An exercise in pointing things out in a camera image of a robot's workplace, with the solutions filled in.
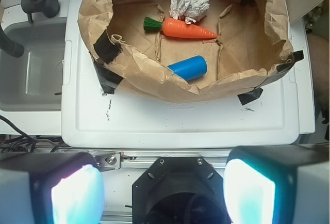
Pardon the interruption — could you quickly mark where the dark grey toy faucet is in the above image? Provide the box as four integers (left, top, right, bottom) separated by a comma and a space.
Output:
1, 0, 60, 58

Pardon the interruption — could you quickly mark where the grey toy sink basin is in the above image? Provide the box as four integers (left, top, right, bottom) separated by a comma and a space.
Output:
1, 0, 69, 136

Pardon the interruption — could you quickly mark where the aluminium rail with bracket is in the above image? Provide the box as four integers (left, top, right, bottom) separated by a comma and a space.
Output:
58, 148, 231, 171

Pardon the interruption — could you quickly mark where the blue plastic cylinder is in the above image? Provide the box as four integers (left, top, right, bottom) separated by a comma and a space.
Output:
168, 56, 207, 81

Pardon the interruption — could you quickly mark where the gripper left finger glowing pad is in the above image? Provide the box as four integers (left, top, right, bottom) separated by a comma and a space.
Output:
1, 152, 105, 223

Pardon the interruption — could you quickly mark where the brown paper bag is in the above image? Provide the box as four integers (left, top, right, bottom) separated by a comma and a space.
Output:
78, 0, 304, 103

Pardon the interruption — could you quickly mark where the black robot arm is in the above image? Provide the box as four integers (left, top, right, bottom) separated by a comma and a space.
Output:
1, 144, 329, 223

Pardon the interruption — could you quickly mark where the crumpled white paper ball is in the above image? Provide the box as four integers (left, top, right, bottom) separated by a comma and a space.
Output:
169, 0, 210, 25

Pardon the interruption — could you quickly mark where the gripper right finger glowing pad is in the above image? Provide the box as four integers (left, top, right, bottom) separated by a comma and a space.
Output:
223, 145, 329, 223

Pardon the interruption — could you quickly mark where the orange toy carrot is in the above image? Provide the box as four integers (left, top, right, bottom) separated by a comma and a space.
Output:
143, 17, 218, 39

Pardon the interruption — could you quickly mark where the black cables bundle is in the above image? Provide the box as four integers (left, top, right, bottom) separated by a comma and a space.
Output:
0, 115, 73, 154

